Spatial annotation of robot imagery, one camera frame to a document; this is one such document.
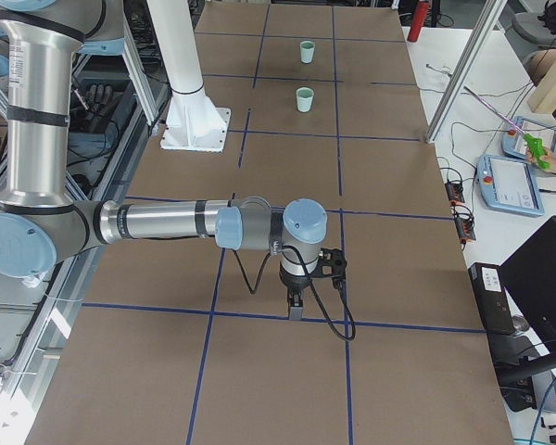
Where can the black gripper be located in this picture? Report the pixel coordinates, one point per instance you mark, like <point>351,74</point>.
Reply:
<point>292,282</point>

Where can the mint green cup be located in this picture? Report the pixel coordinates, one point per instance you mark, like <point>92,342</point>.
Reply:
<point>304,98</point>
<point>306,49</point>

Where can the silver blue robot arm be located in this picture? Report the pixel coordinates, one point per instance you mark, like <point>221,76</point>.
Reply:
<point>41,226</point>

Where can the person's hand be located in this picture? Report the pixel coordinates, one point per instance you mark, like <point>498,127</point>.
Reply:
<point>548,160</point>

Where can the lower orange black adapter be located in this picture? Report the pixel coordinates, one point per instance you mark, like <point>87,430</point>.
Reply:
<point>465,228</point>

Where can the orange black adapter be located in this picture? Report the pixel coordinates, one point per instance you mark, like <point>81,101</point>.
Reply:
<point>454,193</point>
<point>465,228</point>

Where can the upper orange black adapter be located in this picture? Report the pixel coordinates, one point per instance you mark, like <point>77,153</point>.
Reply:
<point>454,193</point>

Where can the black computer box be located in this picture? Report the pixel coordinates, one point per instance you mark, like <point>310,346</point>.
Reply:
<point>491,298</point>

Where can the near blue teach pendant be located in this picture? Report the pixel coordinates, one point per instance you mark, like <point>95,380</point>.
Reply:
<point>508,185</point>

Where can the blue teach pendant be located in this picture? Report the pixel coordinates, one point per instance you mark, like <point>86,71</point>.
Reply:
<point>513,144</point>
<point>508,185</point>

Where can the black monitor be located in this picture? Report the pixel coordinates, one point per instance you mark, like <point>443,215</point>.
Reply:
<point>529,275</point>

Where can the far blue teach pendant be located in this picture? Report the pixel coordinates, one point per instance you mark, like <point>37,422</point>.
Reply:
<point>513,144</point>

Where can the red bottle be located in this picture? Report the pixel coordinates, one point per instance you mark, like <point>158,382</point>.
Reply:
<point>418,19</point>

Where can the wooden board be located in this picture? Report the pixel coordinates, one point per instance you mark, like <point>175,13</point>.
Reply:
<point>553,69</point>

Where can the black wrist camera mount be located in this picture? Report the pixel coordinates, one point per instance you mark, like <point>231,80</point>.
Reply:
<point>331,264</point>

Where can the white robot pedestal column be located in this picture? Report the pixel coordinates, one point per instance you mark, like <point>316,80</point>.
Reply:
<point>193,122</point>

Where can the green handled grabber stick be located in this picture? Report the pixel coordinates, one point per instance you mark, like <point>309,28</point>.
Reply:
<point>534,144</point>

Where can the aluminium frame post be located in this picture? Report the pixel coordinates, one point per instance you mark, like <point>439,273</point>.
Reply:
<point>478,38</point>

